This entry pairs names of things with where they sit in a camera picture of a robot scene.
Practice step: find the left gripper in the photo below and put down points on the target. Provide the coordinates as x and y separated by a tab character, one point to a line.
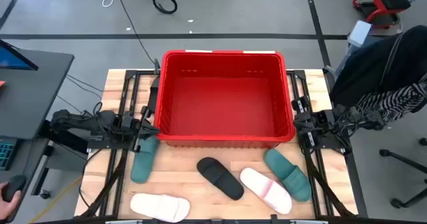
131	129

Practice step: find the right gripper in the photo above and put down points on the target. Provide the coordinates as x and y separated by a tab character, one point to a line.
323	119

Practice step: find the green rubber slide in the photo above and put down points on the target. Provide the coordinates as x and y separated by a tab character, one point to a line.
288	177
143	164

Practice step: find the pale pink slide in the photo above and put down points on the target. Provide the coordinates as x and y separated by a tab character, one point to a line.
160	207
267	190

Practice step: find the black rubber slide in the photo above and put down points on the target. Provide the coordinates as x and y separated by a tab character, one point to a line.
220	177

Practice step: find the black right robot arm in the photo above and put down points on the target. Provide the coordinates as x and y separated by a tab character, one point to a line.
360	119

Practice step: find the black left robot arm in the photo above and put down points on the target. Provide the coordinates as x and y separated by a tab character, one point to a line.
76	120

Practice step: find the red plastic bin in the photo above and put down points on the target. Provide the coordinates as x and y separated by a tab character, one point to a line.
223	110

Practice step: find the black chair base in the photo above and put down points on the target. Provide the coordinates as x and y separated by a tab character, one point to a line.
384	153

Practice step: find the black jacket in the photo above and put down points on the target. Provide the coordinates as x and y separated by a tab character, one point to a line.
373	67

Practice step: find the black white striped garment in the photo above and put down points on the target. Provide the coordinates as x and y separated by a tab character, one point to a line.
397	102

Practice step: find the pale grey box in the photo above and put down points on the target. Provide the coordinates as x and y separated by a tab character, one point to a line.
359	32

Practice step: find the black desk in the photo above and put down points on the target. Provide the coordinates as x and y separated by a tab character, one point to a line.
33	94

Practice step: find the black caster wheel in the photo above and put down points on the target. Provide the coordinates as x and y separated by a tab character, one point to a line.
44	194

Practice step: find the black computer mouse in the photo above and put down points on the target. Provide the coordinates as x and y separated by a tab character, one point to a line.
15	184

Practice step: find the backlit keyboard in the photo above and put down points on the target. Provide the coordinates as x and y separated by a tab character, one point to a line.
6	155

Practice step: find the computer monitor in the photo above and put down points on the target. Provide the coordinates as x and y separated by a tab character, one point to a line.
13	59

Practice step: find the small red item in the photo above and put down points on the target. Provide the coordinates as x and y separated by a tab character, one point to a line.
2	83

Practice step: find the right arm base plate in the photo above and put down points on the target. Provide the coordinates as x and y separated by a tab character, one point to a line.
328	144

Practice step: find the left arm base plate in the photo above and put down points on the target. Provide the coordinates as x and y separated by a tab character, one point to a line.
106	144

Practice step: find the black aluminium table frame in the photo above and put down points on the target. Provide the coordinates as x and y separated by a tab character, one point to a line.
298	74

